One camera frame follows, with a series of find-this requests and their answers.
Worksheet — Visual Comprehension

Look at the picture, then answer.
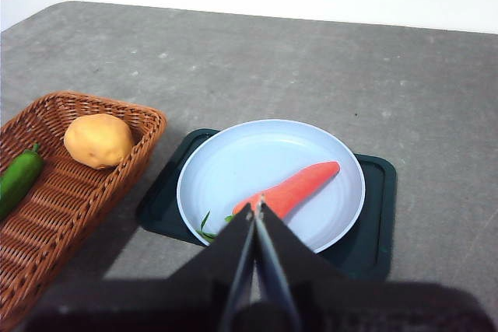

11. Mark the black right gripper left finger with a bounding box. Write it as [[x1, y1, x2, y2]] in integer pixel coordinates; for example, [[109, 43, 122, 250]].
[[23, 203, 257, 332]]

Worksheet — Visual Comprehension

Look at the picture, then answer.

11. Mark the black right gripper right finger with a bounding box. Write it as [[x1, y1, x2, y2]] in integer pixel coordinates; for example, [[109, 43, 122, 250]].
[[255, 196, 496, 332]]

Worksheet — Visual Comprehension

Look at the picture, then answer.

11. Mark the orange carrot with green leaves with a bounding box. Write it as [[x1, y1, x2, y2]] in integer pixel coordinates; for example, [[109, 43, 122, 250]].
[[198, 160, 342, 242]]

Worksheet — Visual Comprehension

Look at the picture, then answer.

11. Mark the dark green cutting board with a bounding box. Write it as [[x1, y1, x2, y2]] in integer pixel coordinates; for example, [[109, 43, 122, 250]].
[[135, 128, 398, 281]]

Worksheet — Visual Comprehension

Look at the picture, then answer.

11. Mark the brown wicker basket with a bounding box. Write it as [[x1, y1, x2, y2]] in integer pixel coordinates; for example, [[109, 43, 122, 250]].
[[0, 90, 168, 332]]

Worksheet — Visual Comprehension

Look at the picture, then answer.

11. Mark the light blue round plate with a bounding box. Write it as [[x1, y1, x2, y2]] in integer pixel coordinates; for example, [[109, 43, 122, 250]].
[[176, 118, 366, 254]]

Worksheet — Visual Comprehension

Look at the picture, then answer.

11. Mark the yellow potato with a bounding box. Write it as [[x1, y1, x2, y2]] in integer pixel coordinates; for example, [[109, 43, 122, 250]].
[[63, 113, 136, 170]]

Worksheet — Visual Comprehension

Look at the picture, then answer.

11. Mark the green pepper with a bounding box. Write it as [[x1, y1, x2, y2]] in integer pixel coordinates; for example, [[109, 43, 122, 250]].
[[0, 142, 45, 221]]

